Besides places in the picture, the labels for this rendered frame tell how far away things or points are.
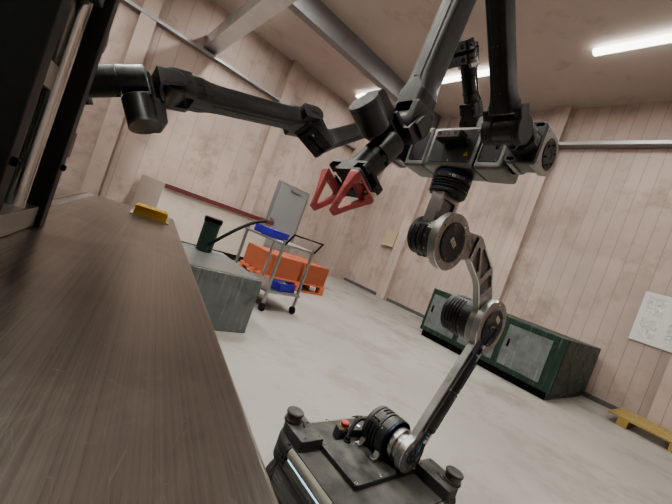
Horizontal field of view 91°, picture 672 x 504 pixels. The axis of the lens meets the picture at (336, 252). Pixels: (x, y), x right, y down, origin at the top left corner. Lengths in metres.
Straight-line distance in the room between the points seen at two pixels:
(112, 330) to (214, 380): 0.07
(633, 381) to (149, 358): 7.18
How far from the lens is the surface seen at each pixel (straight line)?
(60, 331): 0.23
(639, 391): 7.25
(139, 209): 0.88
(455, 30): 0.80
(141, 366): 0.21
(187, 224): 6.41
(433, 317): 6.02
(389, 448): 1.48
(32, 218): 0.47
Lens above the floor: 0.99
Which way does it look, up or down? 1 degrees down
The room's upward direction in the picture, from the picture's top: 20 degrees clockwise
